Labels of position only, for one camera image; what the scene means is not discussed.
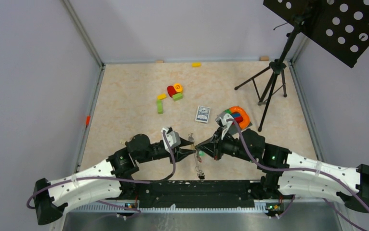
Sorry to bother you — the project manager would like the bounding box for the playing card deck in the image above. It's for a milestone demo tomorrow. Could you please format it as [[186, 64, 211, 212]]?
[[195, 106, 211, 124]]

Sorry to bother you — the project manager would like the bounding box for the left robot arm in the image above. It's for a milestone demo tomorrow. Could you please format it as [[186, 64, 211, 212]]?
[[27, 129, 195, 225]]

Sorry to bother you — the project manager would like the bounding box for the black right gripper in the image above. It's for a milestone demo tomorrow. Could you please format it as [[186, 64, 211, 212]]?
[[197, 127, 256, 163]]

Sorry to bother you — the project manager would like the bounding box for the yellow rectangular block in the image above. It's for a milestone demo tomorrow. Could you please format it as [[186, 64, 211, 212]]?
[[157, 94, 167, 100]]

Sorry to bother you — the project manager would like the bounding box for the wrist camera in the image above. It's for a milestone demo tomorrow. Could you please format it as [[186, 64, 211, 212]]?
[[161, 127, 181, 151], [215, 111, 234, 140]]

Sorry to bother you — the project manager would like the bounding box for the green rectangular block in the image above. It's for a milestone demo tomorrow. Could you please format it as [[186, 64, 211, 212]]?
[[172, 92, 183, 101]]

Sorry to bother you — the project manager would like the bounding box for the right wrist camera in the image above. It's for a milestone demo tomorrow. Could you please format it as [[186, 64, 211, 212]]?
[[215, 111, 234, 140]]

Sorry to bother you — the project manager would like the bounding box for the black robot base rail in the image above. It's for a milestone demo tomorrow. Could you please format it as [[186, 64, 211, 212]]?
[[115, 180, 271, 209]]

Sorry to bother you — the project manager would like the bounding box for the black tripod stand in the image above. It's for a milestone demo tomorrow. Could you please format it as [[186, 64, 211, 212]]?
[[234, 16, 304, 132]]

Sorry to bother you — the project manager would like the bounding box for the blue lego brick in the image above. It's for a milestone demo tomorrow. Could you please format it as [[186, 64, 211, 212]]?
[[232, 113, 242, 118]]

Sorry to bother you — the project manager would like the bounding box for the orange round block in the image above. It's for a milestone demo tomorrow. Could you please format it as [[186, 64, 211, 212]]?
[[173, 83, 183, 93]]

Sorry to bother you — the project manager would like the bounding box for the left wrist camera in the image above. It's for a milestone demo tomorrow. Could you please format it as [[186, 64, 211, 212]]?
[[161, 127, 181, 151]]

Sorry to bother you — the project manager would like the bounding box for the black perforated panel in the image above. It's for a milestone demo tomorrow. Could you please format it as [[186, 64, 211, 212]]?
[[263, 0, 369, 68]]

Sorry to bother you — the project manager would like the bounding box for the grey lego baseplate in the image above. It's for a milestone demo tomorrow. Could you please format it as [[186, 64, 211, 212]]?
[[216, 108, 252, 129]]

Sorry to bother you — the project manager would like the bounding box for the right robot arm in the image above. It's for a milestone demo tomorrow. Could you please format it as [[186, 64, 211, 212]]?
[[196, 128, 369, 213]]

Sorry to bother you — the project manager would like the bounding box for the perforated metal keyring plate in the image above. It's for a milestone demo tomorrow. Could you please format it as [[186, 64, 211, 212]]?
[[188, 133, 204, 174]]

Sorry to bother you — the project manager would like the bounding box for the orange curved lego tube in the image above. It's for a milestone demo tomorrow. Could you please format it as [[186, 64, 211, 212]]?
[[229, 106, 250, 129]]

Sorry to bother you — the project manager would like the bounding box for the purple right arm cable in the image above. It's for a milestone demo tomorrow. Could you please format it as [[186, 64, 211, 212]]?
[[230, 119, 369, 231]]

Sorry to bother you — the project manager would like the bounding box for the red cylinder block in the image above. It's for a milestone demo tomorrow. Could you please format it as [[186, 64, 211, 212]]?
[[167, 85, 177, 98]]

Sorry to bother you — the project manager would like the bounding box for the red lego brick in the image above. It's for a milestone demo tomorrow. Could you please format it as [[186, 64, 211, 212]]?
[[234, 116, 244, 124]]

